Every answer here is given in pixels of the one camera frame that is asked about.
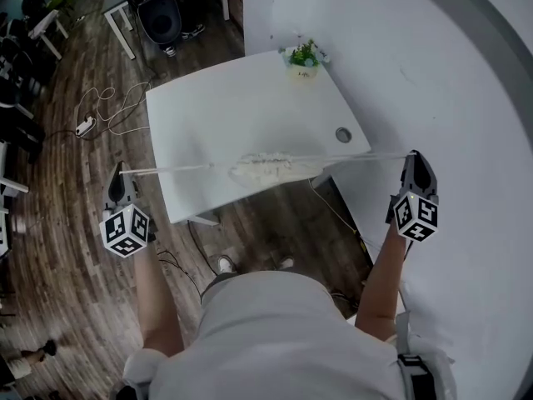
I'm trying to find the white table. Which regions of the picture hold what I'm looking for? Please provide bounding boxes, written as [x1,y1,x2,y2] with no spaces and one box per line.
[145,50,371,225]

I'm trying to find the small potted green plant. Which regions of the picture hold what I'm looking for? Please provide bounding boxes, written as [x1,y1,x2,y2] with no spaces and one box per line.
[278,37,332,85]

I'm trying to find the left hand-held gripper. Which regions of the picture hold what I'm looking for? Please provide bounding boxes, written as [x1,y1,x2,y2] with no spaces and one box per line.
[98,161,156,258]

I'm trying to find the person's dark trousers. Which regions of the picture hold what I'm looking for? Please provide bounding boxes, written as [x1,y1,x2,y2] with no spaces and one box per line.
[199,269,237,304]

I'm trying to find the grey shoulder strap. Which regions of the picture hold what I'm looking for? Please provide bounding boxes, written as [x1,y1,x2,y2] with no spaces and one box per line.
[393,310,443,400]

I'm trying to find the black floor cable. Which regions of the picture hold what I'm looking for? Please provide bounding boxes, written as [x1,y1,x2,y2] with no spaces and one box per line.
[156,221,220,303]

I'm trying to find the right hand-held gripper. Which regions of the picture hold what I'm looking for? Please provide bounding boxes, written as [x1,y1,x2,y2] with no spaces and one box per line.
[386,151,441,243]

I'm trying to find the person's left forearm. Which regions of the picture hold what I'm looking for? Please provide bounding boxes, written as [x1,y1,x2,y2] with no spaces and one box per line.
[132,246,184,358]

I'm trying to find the black round bucket chair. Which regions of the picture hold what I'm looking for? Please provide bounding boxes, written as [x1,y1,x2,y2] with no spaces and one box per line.
[137,0,183,46]

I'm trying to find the person's right forearm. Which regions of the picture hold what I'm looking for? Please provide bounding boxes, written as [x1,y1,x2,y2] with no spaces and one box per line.
[353,222,408,342]

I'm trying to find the thin white cable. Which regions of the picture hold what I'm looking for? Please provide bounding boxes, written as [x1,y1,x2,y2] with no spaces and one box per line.
[307,177,376,254]

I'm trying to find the person's white shirt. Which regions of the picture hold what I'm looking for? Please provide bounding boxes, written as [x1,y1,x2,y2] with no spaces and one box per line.
[122,269,457,400]

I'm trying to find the row of black office chairs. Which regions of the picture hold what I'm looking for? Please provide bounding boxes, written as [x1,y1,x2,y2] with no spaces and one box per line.
[0,12,47,166]

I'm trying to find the white desk frame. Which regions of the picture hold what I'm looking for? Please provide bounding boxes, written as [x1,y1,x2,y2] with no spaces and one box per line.
[0,139,30,262]

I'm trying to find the white power strip with cable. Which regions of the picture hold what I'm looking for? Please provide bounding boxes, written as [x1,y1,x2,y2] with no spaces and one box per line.
[74,82,153,138]

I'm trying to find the cream drawstring cloth bag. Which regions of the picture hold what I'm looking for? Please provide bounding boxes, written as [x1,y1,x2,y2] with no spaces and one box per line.
[118,150,411,190]

